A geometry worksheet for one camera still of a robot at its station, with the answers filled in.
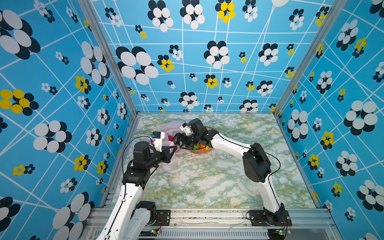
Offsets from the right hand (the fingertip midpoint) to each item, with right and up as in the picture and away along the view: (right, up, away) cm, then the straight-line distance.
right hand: (175, 145), depth 85 cm
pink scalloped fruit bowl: (+16, -5, +12) cm, 21 cm away
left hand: (+3, 0, -12) cm, 12 cm away
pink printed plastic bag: (-3, +9, +1) cm, 10 cm away
